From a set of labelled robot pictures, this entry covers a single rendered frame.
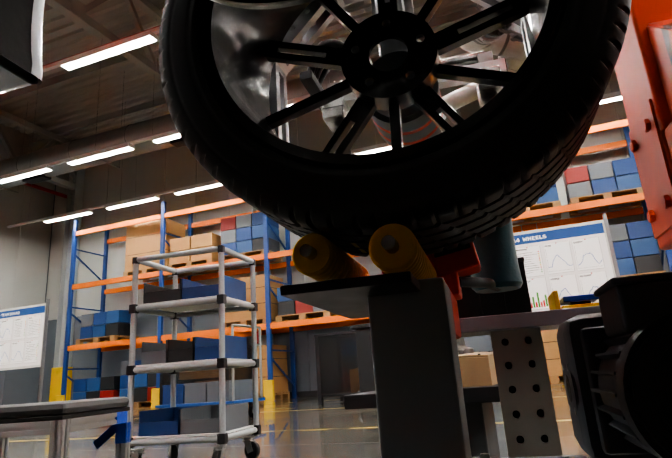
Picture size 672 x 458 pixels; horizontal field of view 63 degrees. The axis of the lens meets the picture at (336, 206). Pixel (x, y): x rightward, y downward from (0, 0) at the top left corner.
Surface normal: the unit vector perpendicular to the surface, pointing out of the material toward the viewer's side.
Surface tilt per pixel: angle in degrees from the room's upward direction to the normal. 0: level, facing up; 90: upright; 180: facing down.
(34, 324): 90
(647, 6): 90
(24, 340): 90
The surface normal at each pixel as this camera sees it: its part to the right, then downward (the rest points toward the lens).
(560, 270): -0.37, -0.26
